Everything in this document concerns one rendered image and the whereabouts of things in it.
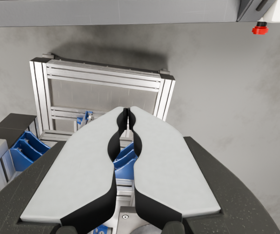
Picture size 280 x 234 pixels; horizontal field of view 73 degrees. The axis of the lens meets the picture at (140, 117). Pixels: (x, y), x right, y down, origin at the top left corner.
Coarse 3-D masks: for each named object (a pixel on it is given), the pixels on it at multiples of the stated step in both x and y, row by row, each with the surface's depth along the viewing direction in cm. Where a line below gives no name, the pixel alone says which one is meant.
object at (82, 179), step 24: (96, 120) 11; (120, 120) 11; (72, 144) 9; (96, 144) 9; (72, 168) 7; (96, 168) 7; (48, 192) 7; (72, 192) 6; (96, 192) 6; (24, 216) 6; (48, 216) 6; (72, 216) 6; (96, 216) 7
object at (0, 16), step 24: (0, 0) 30; (24, 0) 30; (48, 0) 31; (72, 0) 31; (96, 0) 31; (120, 0) 31; (144, 0) 31; (168, 0) 31; (192, 0) 31; (216, 0) 31; (240, 0) 32; (0, 24) 32; (24, 24) 32; (48, 24) 32; (72, 24) 32; (96, 24) 33; (120, 24) 33
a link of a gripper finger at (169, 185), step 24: (144, 120) 10; (144, 144) 9; (168, 144) 9; (144, 168) 7; (168, 168) 7; (192, 168) 7; (144, 192) 6; (168, 192) 6; (192, 192) 6; (144, 216) 7; (168, 216) 6; (192, 216) 6
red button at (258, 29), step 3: (258, 21) 47; (264, 21) 46; (258, 24) 47; (261, 24) 46; (264, 24) 46; (255, 27) 48; (258, 27) 47; (261, 27) 46; (264, 27) 46; (252, 30) 48; (255, 30) 47; (258, 30) 47; (261, 30) 46; (264, 30) 46; (267, 30) 47; (255, 33) 48; (258, 33) 47; (261, 33) 47; (264, 33) 47
